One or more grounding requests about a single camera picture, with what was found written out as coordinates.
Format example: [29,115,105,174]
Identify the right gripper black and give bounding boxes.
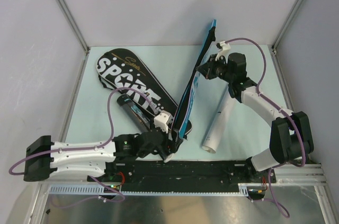
[197,53,234,83]

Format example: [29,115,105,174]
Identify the blue racket bag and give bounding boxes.
[171,19,217,151]

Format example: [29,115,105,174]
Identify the black shuttlecock tube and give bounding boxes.
[116,95,175,163]

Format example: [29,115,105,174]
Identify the white shuttlecock tube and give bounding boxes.
[202,87,236,154]

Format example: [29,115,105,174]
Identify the black racket bag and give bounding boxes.
[94,48,193,135]

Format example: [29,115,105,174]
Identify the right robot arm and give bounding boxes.
[196,52,314,182]

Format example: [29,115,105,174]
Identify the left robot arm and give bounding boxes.
[23,128,174,182]

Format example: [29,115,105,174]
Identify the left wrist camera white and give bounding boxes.
[154,110,173,133]

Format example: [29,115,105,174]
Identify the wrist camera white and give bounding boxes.
[154,110,173,133]
[215,40,231,61]

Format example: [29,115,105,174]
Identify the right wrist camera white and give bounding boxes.
[215,40,231,61]

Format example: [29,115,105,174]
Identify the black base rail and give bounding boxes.
[98,160,276,192]

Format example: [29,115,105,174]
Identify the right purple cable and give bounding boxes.
[225,38,308,218]

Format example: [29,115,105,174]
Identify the purple cable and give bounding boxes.
[9,87,159,210]
[225,38,308,218]

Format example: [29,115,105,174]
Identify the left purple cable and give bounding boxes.
[9,87,159,210]

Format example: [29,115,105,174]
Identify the right aluminium frame post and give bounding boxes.
[271,0,306,51]

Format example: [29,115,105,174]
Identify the aluminium frame post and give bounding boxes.
[56,0,90,54]
[271,0,306,51]

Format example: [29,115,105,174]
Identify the white cable duct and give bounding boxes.
[49,184,263,196]

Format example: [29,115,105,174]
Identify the left aluminium frame post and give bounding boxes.
[56,0,90,54]

